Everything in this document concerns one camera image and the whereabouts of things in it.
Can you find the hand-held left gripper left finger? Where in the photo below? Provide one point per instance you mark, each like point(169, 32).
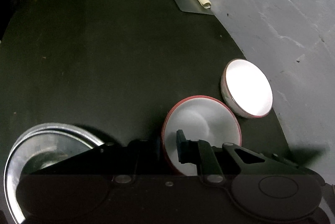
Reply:
point(125, 158)

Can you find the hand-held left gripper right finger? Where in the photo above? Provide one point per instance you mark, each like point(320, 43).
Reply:
point(184, 150)

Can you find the white ceramic bowl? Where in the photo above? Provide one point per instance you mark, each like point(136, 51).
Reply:
point(204, 119)
point(248, 88)

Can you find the large steel plate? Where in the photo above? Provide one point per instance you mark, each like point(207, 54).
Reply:
point(11, 161)

